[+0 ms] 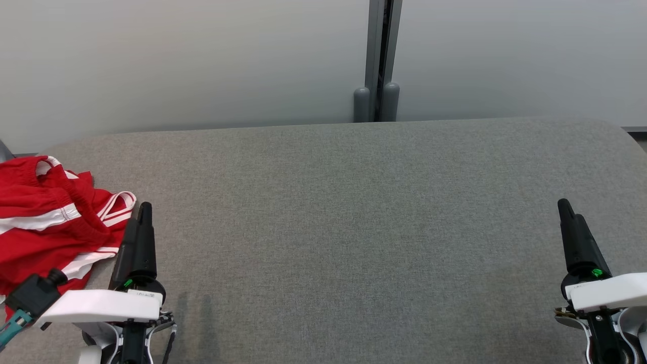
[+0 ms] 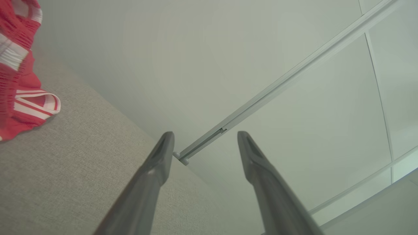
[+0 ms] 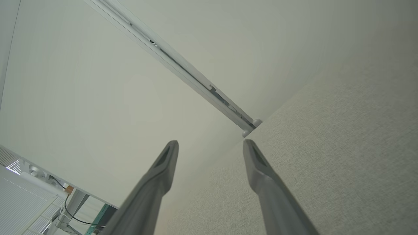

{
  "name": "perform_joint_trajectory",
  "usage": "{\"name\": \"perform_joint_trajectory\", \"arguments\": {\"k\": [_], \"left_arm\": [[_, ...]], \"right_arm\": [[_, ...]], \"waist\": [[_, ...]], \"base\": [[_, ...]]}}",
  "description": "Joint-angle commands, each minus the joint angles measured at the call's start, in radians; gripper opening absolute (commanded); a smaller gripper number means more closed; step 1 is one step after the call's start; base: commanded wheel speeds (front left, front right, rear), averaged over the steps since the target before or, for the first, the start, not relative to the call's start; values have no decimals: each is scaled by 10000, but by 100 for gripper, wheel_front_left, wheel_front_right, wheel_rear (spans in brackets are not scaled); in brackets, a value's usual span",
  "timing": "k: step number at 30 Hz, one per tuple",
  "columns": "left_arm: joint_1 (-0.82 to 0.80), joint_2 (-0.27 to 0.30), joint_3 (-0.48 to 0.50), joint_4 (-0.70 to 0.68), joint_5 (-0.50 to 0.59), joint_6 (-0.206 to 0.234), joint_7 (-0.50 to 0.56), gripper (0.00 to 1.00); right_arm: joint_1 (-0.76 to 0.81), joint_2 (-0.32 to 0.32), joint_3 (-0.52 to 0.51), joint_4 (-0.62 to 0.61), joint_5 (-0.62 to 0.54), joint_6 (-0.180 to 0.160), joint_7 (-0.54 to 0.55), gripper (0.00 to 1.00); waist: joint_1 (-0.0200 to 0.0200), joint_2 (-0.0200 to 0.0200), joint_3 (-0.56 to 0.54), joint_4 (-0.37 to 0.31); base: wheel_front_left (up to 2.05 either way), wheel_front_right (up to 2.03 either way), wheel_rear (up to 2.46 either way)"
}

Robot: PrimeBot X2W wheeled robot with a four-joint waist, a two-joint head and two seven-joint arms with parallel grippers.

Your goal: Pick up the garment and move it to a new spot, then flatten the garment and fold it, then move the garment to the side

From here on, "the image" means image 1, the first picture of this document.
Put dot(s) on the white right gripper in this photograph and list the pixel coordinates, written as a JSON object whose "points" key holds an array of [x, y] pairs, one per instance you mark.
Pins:
{"points": [[611, 292]]}

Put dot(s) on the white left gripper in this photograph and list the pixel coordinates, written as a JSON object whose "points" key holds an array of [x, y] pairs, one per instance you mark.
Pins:
{"points": [[101, 306]]}

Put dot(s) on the red jersey with white trim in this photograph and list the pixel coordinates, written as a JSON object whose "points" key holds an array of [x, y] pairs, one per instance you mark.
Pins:
{"points": [[108, 235]]}

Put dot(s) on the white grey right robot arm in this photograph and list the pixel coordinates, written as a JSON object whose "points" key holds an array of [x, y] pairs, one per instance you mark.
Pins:
{"points": [[632, 328]]}

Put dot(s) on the dark grey baseboard strip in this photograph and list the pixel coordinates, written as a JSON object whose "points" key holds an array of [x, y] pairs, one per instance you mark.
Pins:
{"points": [[636, 129], [25, 154]]}

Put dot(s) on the grey slanted metal bar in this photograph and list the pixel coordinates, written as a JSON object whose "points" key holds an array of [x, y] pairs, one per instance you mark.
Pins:
{"points": [[4, 150]]}

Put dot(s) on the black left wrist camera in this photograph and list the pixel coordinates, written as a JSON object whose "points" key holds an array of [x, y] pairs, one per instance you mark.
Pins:
{"points": [[33, 296]]}

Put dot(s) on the teal left camera connector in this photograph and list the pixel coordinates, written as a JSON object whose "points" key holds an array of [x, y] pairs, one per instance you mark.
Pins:
{"points": [[12, 326]]}

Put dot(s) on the grey cylinder post foot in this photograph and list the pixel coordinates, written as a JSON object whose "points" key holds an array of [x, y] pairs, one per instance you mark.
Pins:
{"points": [[390, 102], [361, 105]]}

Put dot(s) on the grey metal partition post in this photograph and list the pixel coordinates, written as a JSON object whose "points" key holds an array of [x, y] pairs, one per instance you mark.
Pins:
{"points": [[382, 45]]}

